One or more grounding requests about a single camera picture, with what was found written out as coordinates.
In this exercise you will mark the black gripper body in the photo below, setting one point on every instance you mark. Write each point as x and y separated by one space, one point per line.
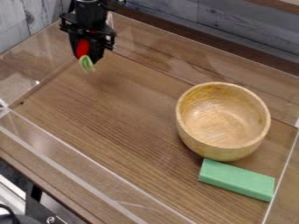
86 20

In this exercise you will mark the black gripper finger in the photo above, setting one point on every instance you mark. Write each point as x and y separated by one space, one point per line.
96 49
74 41

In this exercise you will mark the red felt strawberry toy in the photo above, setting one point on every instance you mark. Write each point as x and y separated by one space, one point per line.
83 56

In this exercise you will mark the light wooden bowl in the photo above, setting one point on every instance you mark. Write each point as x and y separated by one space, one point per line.
222 120

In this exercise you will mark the green rectangular sponge block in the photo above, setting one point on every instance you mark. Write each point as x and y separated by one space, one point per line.
238 180

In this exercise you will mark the clear acrylic corner bracket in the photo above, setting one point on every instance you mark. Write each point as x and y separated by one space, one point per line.
110 20

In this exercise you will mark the clear acrylic front wall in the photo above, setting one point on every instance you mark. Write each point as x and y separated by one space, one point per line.
86 186

